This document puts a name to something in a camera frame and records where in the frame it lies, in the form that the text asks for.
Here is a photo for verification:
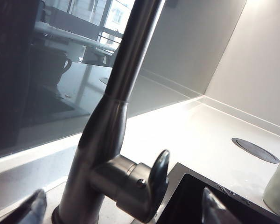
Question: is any black sink basin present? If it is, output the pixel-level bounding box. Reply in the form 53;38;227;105
154;162;280;224

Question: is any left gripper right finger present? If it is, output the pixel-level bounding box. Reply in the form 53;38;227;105
201;186;227;224

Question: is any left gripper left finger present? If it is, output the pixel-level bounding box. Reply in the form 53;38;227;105
0;188;48;224

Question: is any steel faucet lever handle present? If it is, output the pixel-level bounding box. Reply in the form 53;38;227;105
115;149;171;224

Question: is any cream ceramic mug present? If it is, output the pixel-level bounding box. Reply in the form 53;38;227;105
262;156;280;217

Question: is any round grey countertop cover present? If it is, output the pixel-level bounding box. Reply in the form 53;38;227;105
231;137;280;163

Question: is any brushed steel faucet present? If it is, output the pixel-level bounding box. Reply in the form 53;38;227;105
51;0;167;224

